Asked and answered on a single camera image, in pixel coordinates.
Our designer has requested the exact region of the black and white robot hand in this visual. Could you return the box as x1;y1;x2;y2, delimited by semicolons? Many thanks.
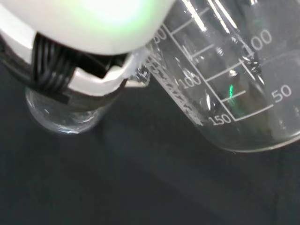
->
0;0;175;106

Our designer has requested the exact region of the black bench cloth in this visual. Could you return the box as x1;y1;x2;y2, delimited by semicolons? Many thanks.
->
0;60;300;225

